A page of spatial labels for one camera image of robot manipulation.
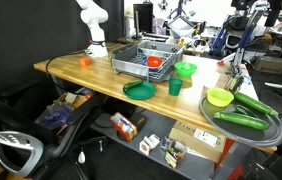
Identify grey round tray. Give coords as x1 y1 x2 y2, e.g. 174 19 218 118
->
198 94 282 148

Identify long green cucumber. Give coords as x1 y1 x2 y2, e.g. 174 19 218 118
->
233 91 279 117

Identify dark green plastic cup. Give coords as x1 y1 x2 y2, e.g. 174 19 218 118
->
168 77 184 97

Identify orange block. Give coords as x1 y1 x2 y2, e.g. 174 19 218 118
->
79 56 92 67

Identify dark green plastic plate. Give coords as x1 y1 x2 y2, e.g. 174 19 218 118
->
122 80 157 101

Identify grey dish rack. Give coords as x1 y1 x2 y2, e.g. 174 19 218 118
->
110 40 185 83

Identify black computer monitor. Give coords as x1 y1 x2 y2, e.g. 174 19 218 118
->
132 2 155 34

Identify blue plastic bowl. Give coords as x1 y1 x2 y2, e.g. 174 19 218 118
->
141 56 162 73

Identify white plastic bin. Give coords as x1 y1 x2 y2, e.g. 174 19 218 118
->
166 15 195 39

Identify clear plastic container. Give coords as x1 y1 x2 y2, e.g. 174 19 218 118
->
160 136 188 170

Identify brown cardboard box with label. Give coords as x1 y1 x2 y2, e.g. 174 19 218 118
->
168 120 228 164

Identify yellow plastic bowl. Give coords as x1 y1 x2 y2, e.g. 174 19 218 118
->
206 87 235 108

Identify black book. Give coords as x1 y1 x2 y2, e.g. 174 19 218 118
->
127 112 149 131

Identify black keyboard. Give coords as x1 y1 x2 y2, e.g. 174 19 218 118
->
140 32 170 43

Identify blue plastic bag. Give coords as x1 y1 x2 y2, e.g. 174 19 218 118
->
35 103 74 131

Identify open cardboard box with clutter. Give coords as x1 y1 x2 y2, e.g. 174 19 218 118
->
52 87 94 109

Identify short green cucumber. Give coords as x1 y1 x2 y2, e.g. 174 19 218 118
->
123 79 145 91

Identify large green cucumber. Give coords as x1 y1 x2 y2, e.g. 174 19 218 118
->
213 111 270 131

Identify metal clamp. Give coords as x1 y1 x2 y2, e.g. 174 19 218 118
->
224 61 245 94

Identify blue metal stand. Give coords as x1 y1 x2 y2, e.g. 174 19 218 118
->
232 9 265 68

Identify orange carton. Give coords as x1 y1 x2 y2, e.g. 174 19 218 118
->
110 111 139 142

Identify plain brown cardboard box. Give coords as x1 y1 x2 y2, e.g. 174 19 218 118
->
253 55 282 75

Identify small dark green cucumber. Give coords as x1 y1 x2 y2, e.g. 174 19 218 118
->
231 103 259 118

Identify small white carton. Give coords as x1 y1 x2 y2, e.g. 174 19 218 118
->
138 133 161 157

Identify bright green plastic bowl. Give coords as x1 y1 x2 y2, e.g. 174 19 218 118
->
174 61 198 79

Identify grey lower table shelf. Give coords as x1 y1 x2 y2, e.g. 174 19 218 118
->
90 106 249 180

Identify black office chair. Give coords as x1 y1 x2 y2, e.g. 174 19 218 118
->
0 78 110 179

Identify black curtain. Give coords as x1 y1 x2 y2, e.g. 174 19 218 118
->
0 0 125 98

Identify small white bulb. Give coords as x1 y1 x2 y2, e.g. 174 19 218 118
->
77 148 87 165

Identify white stick with red tip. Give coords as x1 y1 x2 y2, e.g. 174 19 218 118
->
216 53 239 66

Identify black cable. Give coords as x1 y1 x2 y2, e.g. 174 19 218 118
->
45 49 89 93

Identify red plastic bowl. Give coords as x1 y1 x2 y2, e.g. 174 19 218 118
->
146 55 164 69

